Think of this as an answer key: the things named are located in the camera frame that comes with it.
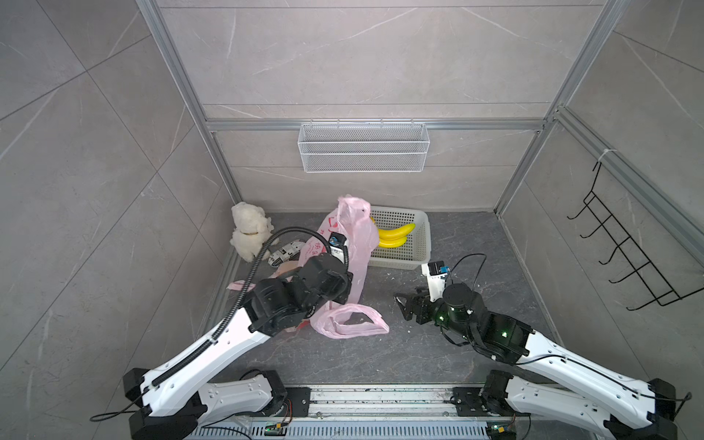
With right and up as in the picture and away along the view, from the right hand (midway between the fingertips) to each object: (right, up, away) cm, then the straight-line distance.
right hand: (406, 293), depth 70 cm
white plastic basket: (+9, +9, +28) cm, 31 cm away
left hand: (-15, +7, -5) cm, 17 cm away
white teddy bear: (-50, +18, +22) cm, 57 cm away
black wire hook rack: (+54, +3, -12) cm, 55 cm away
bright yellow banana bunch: (+1, +14, +33) cm, 36 cm away
